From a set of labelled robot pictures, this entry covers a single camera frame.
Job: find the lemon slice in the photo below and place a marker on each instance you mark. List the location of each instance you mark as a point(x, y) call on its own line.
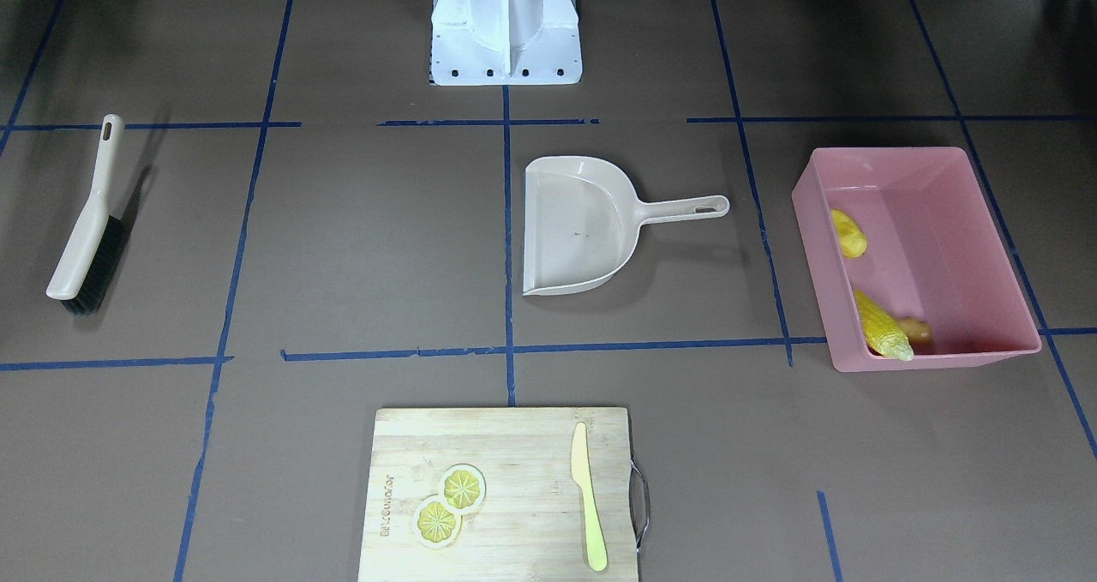
point(462, 489)
point(434, 525)

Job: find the yellow corn cob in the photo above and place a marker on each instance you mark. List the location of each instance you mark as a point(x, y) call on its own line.
point(882, 333)

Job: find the yellow plastic knife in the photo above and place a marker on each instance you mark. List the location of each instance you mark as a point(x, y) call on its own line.
point(594, 543)

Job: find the beige plastic dustpan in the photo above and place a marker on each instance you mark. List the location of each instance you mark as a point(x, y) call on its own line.
point(583, 219)

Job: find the pink plastic bin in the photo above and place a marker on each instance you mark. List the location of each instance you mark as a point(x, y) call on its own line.
point(934, 254)

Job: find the lemon slice near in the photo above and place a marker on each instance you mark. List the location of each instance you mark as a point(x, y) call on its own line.
point(434, 525)

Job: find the beige hand brush black bristles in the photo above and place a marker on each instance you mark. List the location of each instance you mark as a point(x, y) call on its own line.
point(95, 245)

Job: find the orange ginger root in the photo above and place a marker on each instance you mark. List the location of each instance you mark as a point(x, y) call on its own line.
point(919, 332)

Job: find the lemon slice far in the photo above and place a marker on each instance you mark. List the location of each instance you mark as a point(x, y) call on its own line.
point(462, 489)

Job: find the yellow potato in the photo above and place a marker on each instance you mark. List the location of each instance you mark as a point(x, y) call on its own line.
point(852, 240)

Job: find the bamboo cutting board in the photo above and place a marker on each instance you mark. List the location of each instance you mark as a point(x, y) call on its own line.
point(529, 525)

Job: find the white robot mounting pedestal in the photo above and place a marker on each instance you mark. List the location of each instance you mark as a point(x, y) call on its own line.
point(479, 43)

